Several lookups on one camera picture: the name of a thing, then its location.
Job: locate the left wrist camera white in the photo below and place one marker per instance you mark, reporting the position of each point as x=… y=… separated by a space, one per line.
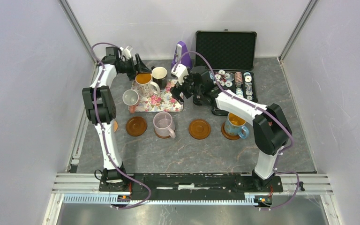
x=126 y=52

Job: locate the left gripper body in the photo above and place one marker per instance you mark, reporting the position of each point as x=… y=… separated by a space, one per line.
x=129 y=68

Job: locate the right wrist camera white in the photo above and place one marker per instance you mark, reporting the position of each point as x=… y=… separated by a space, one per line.
x=180 y=72

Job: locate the blue mug orange inside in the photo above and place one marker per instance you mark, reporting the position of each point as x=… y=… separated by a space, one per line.
x=235 y=125

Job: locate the purple metronome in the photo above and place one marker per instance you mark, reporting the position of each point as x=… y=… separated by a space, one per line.
x=181 y=48

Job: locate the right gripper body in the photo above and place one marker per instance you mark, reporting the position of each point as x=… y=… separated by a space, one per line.
x=188 y=88

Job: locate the salmon mug white inside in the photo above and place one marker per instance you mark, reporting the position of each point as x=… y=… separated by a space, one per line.
x=131 y=99

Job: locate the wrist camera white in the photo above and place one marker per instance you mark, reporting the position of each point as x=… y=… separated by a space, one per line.
x=180 y=72
x=126 y=52

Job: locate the wooden coaster one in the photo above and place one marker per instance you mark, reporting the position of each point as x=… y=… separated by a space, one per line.
x=136 y=126

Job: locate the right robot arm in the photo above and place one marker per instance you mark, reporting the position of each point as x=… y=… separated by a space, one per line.
x=270 y=127

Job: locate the woven rattan coaster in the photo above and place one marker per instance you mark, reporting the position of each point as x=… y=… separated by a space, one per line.
x=115 y=126

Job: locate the wooden coaster four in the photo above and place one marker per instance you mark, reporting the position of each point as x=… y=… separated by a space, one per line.
x=199 y=129

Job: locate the wooden coaster three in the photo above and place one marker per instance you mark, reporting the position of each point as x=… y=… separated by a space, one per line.
x=159 y=136

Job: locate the black mug white inside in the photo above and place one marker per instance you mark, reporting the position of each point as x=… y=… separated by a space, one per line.
x=159 y=75

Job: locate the black poker chip case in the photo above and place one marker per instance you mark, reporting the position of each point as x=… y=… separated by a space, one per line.
x=226 y=62

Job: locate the white mug orange inside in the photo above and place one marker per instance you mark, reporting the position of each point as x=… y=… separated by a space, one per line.
x=147 y=87

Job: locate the lilac mug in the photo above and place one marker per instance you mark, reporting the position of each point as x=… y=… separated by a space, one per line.
x=164 y=124

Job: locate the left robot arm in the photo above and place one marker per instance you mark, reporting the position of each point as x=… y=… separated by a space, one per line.
x=101 y=110

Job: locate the wooden coaster two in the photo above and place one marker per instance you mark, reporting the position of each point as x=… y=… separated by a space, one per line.
x=229 y=137

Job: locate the floral tray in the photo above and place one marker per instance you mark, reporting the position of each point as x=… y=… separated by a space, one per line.
x=160 y=103

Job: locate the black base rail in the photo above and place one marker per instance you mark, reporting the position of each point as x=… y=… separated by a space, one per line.
x=192 y=186

